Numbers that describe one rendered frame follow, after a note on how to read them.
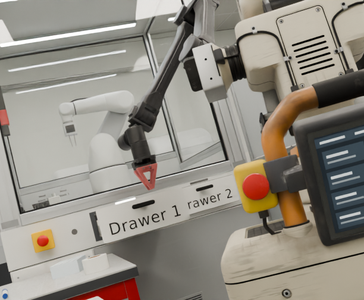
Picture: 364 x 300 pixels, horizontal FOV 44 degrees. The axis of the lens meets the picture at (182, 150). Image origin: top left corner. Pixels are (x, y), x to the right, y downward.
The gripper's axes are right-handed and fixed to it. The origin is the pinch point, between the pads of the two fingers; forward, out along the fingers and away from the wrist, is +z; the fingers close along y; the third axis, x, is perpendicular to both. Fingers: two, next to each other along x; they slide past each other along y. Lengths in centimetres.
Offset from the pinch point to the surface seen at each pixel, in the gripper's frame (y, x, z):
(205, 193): 35.8, -28.2, 6.7
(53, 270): 3.1, 34.6, 16.3
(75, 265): 1.6, 28.3, 16.7
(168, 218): 3.6, -3.6, 11.4
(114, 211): 3.3, 12.6, 4.2
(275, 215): 227, -144, 42
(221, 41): 377, -213, -174
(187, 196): 35.8, -20.5, 5.8
